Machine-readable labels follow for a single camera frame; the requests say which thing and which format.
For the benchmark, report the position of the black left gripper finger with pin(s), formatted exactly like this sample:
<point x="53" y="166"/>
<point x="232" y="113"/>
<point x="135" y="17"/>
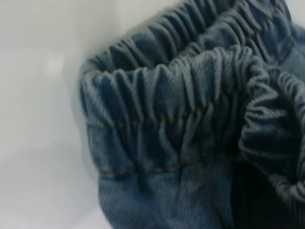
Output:
<point x="262" y="210"/>

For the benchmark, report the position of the blue washed denim pants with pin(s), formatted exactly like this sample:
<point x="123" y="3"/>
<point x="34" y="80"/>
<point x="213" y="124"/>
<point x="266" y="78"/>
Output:
<point x="166" y="119"/>

